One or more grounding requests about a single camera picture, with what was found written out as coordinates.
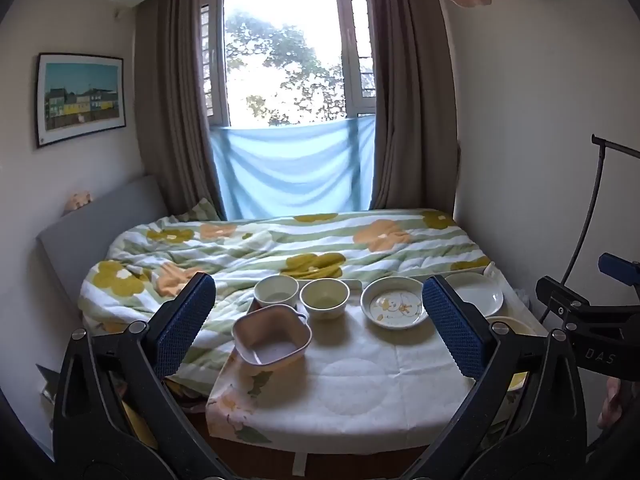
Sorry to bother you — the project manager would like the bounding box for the white tray table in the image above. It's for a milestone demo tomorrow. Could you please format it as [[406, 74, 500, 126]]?
[[247, 261, 498, 313]]

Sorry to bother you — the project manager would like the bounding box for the pink square baking dish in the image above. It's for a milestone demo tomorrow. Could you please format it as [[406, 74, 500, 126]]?
[[231, 305, 313, 371]]

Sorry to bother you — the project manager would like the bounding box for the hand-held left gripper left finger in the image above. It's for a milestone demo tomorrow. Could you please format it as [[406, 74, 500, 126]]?
[[52, 272, 231, 480]]

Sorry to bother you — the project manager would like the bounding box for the grey headboard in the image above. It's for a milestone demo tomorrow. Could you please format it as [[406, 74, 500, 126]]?
[[37, 175, 168, 321]]

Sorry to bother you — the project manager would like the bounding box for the green floral pillow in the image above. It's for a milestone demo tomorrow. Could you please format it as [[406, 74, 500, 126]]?
[[172, 197, 221, 223]]

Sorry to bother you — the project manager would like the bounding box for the floral tablecloth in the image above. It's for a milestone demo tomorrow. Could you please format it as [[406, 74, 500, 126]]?
[[205, 280, 548, 443]]

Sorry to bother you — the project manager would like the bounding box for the light blue cloth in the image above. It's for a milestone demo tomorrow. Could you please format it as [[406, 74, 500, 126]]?
[[210, 112, 377, 218]]

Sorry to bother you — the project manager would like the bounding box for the cream ceramic bowl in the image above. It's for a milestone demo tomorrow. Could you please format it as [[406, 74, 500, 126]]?
[[299, 278, 351, 321]]

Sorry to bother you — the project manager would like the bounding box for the duck print plate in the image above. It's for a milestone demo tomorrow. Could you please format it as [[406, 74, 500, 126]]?
[[360, 276, 431, 331]]

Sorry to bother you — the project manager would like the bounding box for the cream rimmed plate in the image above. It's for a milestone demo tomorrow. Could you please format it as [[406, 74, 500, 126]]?
[[485, 314, 536, 341]]

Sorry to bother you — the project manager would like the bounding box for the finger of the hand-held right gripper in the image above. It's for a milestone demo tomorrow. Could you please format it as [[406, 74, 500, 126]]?
[[599, 253, 640, 283], [536, 276, 601, 333]]

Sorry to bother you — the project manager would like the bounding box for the floral striped blanket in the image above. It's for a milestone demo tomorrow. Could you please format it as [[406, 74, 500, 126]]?
[[77, 208, 493, 386]]

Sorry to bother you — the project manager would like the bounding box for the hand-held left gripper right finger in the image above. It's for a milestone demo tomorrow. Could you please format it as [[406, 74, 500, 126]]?
[[400, 274, 590, 480]]

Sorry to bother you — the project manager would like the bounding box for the black gooseneck stand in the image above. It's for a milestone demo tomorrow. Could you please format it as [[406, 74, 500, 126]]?
[[557, 134, 640, 288]]

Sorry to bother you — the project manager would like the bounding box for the dark patterned bed sheet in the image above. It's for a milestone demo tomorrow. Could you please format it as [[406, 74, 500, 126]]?
[[165, 377, 216, 411]]

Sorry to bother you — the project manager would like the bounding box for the white ceramic bowl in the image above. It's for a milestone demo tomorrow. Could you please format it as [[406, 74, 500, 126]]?
[[253, 275, 300, 311]]

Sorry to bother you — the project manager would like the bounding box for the white framed window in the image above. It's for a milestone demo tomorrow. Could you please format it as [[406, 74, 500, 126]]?
[[200, 0, 378, 128]]

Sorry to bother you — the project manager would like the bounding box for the framed houses picture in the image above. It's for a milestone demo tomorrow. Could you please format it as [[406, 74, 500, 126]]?
[[35, 52, 127, 149]]

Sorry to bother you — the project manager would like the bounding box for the plain white plate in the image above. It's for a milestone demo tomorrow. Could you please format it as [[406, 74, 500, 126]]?
[[442, 272, 505, 317]]

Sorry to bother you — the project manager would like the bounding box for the yellow cloth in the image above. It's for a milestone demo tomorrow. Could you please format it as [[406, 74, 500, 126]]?
[[117, 395, 161, 453]]

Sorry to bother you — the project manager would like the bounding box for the person's right hand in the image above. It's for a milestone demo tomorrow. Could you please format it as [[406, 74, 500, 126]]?
[[601, 377, 640, 430]]

